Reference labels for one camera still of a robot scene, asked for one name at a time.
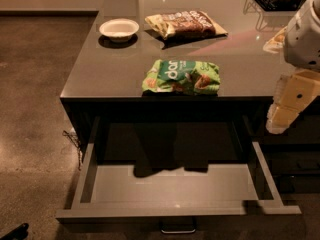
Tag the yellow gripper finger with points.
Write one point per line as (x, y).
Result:
(297, 91)
(280, 118)

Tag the green rice chip bag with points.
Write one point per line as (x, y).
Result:
(183, 77)

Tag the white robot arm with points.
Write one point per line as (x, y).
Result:
(300, 43)

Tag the brown snack bag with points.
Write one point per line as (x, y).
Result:
(186, 24)

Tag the open grey top drawer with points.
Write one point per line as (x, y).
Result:
(181, 172)

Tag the dark grey cabinet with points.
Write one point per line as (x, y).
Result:
(293, 155)

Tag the yellow packet on counter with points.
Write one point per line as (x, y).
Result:
(275, 44)

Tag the white paper bowl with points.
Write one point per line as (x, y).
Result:
(119, 30)

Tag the black object floor corner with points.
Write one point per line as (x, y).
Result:
(19, 233)

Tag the silver drawer handle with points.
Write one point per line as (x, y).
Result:
(178, 225)

